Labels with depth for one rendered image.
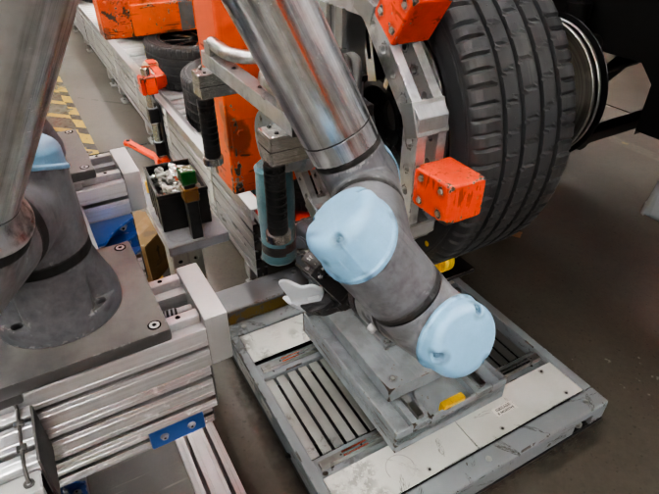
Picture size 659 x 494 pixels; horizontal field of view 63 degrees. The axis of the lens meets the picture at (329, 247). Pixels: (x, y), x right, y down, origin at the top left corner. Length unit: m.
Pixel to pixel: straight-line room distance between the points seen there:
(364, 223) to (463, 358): 0.16
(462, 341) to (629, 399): 1.40
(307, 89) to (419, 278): 0.20
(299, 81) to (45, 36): 0.20
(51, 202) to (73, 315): 0.14
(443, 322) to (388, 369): 0.96
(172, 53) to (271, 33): 2.65
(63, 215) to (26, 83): 0.25
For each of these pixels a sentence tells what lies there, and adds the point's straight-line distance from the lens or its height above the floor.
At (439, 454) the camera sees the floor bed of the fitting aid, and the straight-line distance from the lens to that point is 1.47.
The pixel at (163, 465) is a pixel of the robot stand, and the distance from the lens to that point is 1.32.
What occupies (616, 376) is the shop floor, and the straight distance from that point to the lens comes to 1.91.
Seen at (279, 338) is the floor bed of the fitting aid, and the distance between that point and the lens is 1.71.
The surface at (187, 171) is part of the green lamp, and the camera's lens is 1.40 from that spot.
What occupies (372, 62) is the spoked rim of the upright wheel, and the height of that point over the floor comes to 0.96.
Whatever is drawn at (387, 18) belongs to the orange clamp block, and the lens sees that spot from 0.90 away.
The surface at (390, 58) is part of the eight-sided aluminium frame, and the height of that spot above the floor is 1.03.
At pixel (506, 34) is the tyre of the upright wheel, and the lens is 0.97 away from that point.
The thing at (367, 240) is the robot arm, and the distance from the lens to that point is 0.43.
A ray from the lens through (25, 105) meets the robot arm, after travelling 0.44.
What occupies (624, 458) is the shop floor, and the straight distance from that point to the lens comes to 1.72.
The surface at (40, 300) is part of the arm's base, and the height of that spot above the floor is 0.88.
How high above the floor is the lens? 1.28
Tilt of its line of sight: 35 degrees down
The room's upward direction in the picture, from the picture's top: straight up
